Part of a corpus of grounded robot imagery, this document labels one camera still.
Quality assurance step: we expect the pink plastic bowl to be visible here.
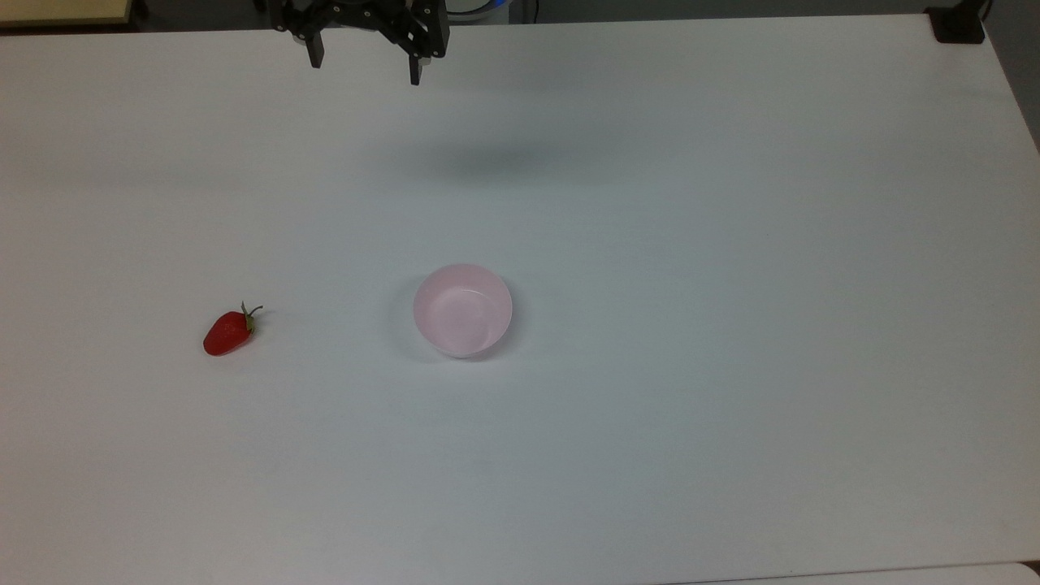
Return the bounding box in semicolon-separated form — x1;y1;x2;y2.
412;262;514;359

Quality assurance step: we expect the black table clamp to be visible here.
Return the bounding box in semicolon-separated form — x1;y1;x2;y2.
925;0;989;46

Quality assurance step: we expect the yellowish wooden table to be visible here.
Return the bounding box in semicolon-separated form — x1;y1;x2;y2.
0;0;136;30

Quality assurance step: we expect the red strawberry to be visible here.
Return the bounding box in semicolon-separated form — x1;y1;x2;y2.
202;302;264;357

